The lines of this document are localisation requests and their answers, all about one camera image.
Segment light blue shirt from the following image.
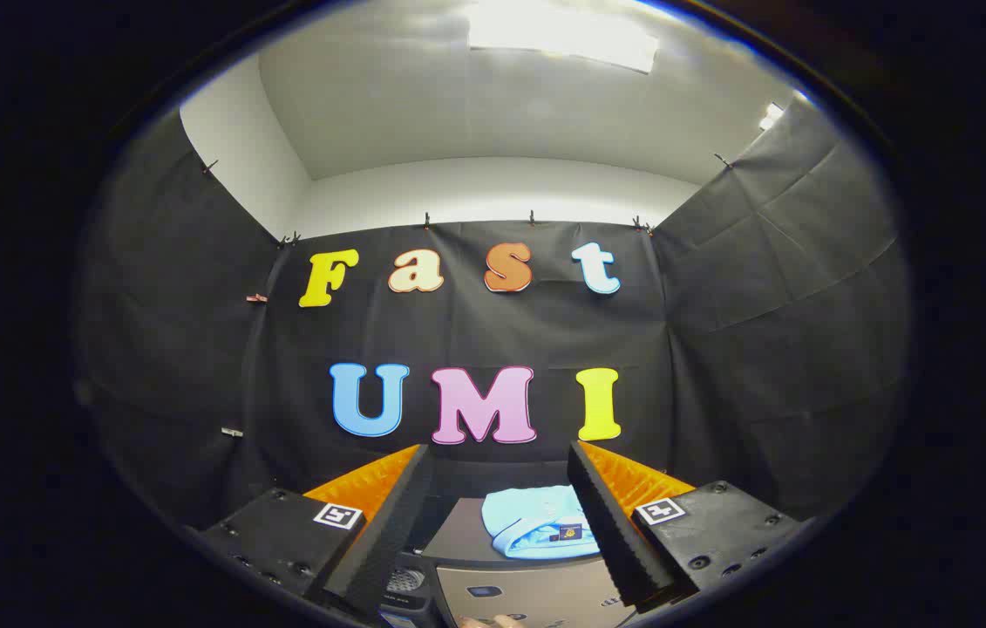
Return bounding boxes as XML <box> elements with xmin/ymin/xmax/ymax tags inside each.
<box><xmin>481</xmin><ymin>485</ymin><xmax>602</xmax><ymax>560</ymax></box>

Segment row of small black clips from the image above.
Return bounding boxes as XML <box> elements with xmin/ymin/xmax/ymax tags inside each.
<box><xmin>201</xmin><ymin>153</ymin><xmax>738</xmax><ymax>249</ymax></box>

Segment black backdrop cloth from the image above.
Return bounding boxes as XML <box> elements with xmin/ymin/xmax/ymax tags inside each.
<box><xmin>74</xmin><ymin>92</ymin><xmax>912</xmax><ymax>535</ymax></box>

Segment grey cabinet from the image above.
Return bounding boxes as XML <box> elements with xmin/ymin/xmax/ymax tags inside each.
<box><xmin>421</xmin><ymin>495</ymin><xmax>642</xmax><ymax>628</ymax></box>

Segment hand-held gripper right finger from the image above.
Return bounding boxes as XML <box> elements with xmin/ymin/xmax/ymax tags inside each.
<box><xmin>567</xmin><ymin>439</ymin><xmax>806</xmax><ymax>611</ymax></box>

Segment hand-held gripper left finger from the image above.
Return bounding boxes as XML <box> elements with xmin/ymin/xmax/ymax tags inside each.
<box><xmin>196</xmin><ymin>443</ymin><xmax>434</xmax><ymax>618</ymax></box>

